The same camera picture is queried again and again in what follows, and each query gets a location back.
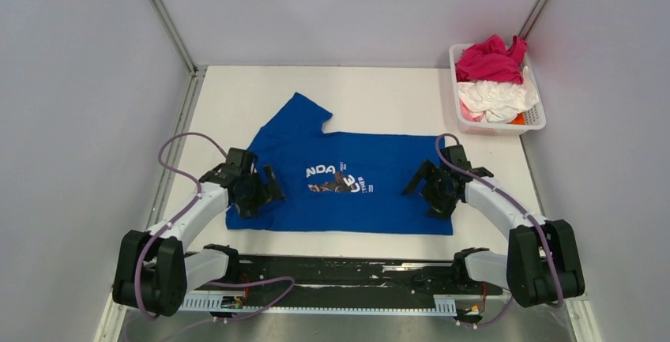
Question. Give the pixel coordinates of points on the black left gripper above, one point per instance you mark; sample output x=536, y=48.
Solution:
x=269, y=192

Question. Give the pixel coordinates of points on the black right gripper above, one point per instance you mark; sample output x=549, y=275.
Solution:
x=440, y=209

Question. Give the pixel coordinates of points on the blue printed t-shirt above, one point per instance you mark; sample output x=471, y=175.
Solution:
x=339, y=181

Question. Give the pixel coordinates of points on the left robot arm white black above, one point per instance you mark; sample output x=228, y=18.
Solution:
x=167, y=256

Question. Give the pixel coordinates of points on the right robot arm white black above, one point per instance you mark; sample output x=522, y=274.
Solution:
x=523, y=245

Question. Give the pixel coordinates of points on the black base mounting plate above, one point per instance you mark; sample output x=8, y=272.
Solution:
x=346, y=283

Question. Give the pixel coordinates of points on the white t-shirt in basket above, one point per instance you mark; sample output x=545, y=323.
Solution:
x=496, y=102

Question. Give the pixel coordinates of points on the orange garment in basket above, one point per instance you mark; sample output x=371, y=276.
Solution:
x=518, y=120

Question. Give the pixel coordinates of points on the white plastic laundry basket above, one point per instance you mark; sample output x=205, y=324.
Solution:
x=535, y=118

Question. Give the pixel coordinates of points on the pink t-shirt in basket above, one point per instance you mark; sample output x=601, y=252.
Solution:
x=492, y=60

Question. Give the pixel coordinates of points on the aluminium front frame rail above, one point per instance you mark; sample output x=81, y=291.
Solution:
x=530, y=282

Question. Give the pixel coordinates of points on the aluminium frame rail left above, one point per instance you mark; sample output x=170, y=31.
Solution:
x=174, y=36

